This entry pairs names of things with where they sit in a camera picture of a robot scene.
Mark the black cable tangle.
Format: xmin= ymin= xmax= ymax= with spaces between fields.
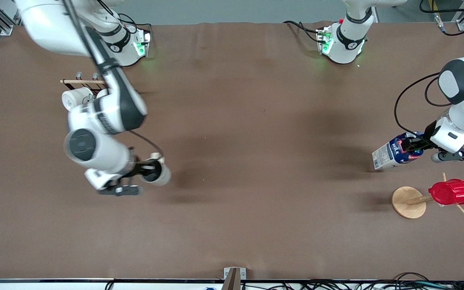
xmin=240 ymin=273 xmax=464 ymax=290

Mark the long black left arm cable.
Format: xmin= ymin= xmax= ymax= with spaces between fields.
xmin=394 ymin=72 xmax=442 ymax=133

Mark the looped black left arm cable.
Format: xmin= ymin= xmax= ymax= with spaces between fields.
xmin=425 ymin=77 xmax=452 ymax=107

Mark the red plastic cup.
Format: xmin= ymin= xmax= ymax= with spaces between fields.
xmin=429 ymin=179 xmax=464 ymax=205

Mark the blue white milk carton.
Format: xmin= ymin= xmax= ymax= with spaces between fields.
xmin=372 ymin=132 xmax=426 ymax=170

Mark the cream mug grey interior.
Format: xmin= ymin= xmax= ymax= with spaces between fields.
xmin=139 ymin=152 xmax=172 ymax=187

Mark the black wire mug rack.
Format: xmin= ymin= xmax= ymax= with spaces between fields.
xmin=60 ymin=79 xmax=108 ymax=95

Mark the white mug with face label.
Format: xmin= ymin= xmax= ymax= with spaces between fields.
xmin=62 ymin=87 xmax=95 ymax=111

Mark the black base cable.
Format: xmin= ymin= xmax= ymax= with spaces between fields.
xmin=282 ymin=20 xmax=322 ymax=43
xmin=117 ymin=12 xmax=153 ymax=41

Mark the black cable metal connector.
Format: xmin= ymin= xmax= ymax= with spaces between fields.
xmin=419 ymin=0 xmax=464 ymax=37

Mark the grey metal camera bracket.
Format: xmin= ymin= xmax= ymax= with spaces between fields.
xmin=224 ymin=267 xmax=247 ymax=290

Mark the wooden mug tree stand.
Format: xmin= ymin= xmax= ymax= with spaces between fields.
xmin=392 ymin=172 xmax=464 ymax=220

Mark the black right base cable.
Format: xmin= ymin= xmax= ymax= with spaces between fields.
xmin=117 ymin=12 xmax=153 ymax=41

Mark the black left base cable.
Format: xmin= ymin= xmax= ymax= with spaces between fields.
xmin=282 ymin=20 xmax=322 ymax=43

